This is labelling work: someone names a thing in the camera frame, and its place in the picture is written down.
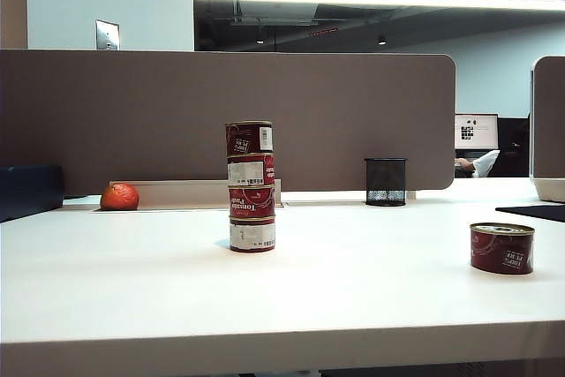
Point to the red can, wide white label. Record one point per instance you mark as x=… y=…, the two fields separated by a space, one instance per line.
x=247 y=170

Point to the red can, Tomato Paste print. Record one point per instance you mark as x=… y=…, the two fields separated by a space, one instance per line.
x=251 y=201

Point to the red can with barcode label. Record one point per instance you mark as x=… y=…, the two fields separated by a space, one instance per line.
x=243 y=138

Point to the red can, mostly white label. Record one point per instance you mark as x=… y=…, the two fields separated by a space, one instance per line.
x=251 y=235

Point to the black mesh pen holder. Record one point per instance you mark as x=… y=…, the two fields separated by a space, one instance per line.
x=386 y=178

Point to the orange fruit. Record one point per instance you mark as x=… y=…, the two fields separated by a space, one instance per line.
x=119 y=197

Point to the wide brown desk partition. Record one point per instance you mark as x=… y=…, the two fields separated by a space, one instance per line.
x=110 y=121

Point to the computer monitor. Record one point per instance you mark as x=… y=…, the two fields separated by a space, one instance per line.
x=476 y=130

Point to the person in white shirt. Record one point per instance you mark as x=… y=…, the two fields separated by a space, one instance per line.
x=484 y=164

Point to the dark blue box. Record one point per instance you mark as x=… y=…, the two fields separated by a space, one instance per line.
x=26 y=191

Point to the black desk mat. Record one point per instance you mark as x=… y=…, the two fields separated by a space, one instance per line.
x=536 y=213

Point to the metal wall switch plate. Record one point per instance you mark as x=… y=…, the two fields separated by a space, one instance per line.
x=107 y=34

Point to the brown partition with white frame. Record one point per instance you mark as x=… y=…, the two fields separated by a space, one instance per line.
x=552 y=130

